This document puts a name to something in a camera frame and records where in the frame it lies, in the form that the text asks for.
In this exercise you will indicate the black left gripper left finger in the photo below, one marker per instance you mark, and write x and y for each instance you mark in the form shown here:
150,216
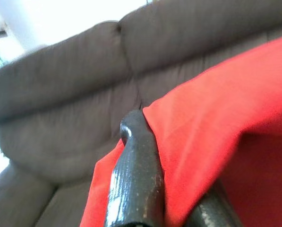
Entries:
137,179

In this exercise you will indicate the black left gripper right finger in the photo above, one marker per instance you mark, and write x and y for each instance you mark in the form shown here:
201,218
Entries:
211,212

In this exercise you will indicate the red pillow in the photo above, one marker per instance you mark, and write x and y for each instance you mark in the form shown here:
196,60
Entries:
225,106

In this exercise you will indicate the brown-grey fabric sofa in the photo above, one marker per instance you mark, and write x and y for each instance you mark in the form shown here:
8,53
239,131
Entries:
60,94

